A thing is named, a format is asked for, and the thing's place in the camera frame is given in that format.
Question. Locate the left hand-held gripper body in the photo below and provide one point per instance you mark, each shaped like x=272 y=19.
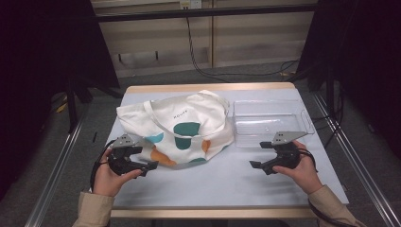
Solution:
x=121 y=160

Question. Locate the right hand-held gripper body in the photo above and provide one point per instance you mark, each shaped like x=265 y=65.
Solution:
x=286 y=154

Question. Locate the white tote bag colourful spots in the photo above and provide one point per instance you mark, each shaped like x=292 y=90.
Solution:
x=195 y=113

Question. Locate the person's left hand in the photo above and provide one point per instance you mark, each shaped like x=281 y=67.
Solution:
x=108 y=181

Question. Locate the person's right hand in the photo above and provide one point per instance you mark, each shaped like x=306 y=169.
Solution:
x=304 y=176

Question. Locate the clear plastic container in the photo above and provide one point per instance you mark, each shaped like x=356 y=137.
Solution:
x=268 y=121

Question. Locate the pale blue table mat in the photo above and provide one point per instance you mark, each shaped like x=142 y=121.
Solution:
x=214 y=186

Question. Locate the black metal stand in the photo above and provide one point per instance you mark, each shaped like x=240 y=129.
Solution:
x=72 y=107
x=330 y=94

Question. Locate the wooden table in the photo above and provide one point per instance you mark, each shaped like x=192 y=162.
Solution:
x=205 y=86

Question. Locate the dark curtain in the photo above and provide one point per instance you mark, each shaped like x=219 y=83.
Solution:
x=365 y=56
x=38 y=63

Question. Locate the black horizontal bar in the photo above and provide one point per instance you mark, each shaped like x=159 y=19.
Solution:
x=201 y=13

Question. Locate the silver metal rail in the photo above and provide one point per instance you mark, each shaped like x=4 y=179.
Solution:
x=359 y=164
x=55 y=173

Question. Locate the white wall outlet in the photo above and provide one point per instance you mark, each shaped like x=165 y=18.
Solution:
x=190 y=3

